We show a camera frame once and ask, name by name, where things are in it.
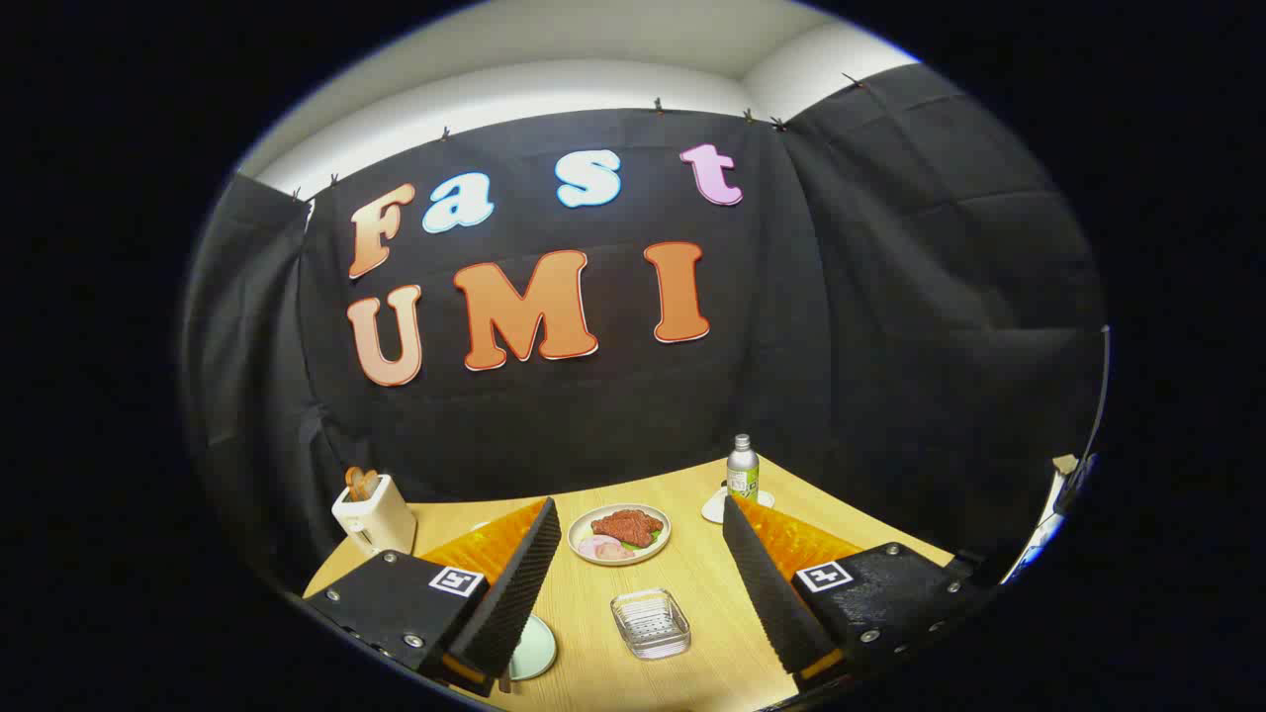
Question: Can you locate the white toaster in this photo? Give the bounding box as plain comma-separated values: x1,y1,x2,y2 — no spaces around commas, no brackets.
331,475,418,557

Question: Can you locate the brown steak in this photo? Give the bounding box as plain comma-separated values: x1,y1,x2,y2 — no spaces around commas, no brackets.
591,508,666,548

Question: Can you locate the small white coaster dish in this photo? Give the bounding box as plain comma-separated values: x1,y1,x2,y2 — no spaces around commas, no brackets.
701,485,775,524

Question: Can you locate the light blue plate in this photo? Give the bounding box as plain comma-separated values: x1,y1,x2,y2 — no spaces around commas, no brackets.
506,613,559,681

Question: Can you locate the silver bottle with green label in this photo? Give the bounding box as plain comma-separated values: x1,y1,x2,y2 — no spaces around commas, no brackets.
727,434,761,503

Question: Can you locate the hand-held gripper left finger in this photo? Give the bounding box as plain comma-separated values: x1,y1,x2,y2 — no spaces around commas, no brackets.
302,496,563,699

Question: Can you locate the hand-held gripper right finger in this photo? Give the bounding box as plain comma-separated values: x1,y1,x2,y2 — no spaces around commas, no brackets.
722,492,1000,685

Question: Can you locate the white oval food plate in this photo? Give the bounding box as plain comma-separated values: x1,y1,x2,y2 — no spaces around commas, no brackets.
568,503,673,567

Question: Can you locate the metal wire basket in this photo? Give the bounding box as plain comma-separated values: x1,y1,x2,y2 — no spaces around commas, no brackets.
610,588,692,661

